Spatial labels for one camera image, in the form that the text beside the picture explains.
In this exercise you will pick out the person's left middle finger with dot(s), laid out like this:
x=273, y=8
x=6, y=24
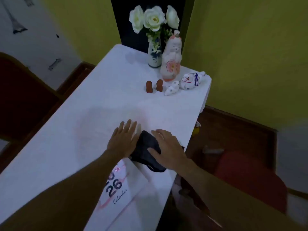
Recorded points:
x=127, y=127

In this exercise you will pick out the white ceramic animal teapot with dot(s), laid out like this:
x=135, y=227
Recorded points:
x=190, y=80

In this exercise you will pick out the red cushioned stool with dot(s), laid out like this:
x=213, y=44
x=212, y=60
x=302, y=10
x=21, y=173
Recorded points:
x=250, y=180

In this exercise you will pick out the person's left hand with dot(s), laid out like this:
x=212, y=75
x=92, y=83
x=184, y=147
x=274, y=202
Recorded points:
x=121, y=143

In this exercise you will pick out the small white ceramic mouse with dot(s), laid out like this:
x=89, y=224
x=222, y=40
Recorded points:
x=172, y=88

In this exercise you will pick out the white pink ceramic figurine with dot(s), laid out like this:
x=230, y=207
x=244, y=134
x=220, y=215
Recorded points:
x=171, y=60

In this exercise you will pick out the person's right hand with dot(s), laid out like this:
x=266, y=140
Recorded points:
x=172, y=151

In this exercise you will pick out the metal wall bracket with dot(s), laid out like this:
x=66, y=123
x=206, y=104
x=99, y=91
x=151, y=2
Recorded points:
x=54, y=64

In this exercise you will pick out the white desk calendar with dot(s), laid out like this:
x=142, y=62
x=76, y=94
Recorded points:
x=120, y=192

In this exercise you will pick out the person's right forearm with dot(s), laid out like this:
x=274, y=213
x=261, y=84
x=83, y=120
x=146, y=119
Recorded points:
x=231, y=202

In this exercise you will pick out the black cloth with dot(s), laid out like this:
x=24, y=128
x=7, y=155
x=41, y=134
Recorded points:
x=145, y=147

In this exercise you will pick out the red wooden chair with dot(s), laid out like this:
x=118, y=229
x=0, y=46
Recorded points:
x=24, y=98

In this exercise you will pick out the white blue ceramic vase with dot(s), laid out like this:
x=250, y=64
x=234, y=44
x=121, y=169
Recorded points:
x=154, y=55

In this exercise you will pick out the small yellow object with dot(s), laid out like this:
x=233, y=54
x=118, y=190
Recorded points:
x=196, y=129

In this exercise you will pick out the white artificial flowers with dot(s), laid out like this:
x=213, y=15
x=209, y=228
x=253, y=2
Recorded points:
x=152, y=19

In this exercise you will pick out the small brown figurine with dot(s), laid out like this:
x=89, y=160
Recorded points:
x=159, y=85
x=149, y=87

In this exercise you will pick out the person's left forearm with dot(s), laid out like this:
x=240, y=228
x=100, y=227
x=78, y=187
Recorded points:
x=65, y=194

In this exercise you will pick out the person's right thumb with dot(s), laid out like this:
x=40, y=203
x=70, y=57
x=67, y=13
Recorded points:
x=154, y=152

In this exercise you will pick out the person's left little finger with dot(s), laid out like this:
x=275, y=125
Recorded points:
x=115, y=133

